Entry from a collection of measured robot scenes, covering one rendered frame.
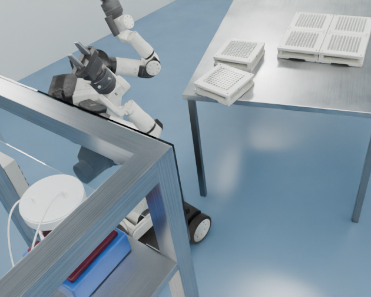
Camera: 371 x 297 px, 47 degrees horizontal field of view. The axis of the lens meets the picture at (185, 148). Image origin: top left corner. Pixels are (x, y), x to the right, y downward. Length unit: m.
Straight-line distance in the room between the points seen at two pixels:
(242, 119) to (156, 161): 2.82
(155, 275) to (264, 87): 1.56
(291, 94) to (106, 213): 1.74
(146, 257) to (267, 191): 1.98
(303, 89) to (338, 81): 0.21
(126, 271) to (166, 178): 0.34
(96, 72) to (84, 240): 0.85
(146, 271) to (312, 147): 2.45
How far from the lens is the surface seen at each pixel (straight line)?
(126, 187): 0.85
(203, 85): 2.40
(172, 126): 3.68
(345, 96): 2.44
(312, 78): 2.56
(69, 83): 2.03
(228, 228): 2.88
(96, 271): 1.14
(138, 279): 1.17
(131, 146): 0.94
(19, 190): 2.01
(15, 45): 4.82
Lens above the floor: 2.30
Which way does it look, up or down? 42 degrees down
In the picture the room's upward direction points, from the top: 9 degrees counter-clockwise
